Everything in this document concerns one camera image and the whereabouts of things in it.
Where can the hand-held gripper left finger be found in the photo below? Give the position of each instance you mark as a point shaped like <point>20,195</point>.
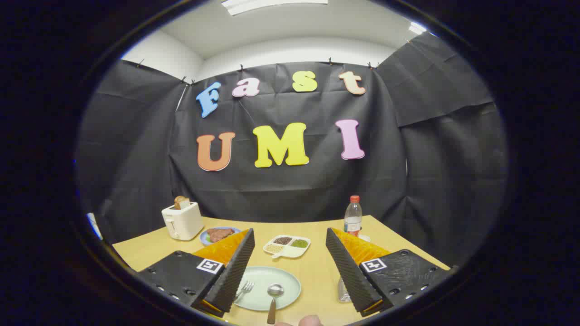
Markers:
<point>235,271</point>

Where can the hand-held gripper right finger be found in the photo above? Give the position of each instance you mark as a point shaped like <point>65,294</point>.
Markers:
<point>349,271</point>

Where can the light green plate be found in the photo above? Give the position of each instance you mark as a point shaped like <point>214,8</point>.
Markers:
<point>272,276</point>

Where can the white square coaster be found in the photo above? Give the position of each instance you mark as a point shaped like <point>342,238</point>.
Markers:
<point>365,237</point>

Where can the brown steak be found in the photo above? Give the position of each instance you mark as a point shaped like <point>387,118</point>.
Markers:
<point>219,234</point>

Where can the yellow beans pile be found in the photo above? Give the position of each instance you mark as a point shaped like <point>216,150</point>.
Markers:
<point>274,248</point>

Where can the blue plate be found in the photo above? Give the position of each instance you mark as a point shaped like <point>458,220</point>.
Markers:
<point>204,237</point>

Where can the clear bottle red cap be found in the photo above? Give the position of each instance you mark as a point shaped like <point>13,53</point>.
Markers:
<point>352,217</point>

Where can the dark red beans pile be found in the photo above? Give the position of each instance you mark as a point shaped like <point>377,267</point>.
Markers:
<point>282,240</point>

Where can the green beans pile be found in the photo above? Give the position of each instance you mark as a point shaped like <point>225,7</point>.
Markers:
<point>299,243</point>

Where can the white divided dish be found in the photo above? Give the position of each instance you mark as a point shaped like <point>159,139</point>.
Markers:
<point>290,251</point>

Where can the cream toaster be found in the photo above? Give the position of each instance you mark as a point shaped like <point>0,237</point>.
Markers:
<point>183,222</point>

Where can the brown bread slice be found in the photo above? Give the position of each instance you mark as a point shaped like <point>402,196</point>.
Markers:
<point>180,201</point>

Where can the black backdrop cloth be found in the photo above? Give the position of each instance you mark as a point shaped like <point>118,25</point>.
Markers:
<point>290,190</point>

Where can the small ceiling light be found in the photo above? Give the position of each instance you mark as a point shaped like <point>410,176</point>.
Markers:
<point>417,28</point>

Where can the long ceiling light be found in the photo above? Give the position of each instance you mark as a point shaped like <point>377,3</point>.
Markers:
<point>272,5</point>

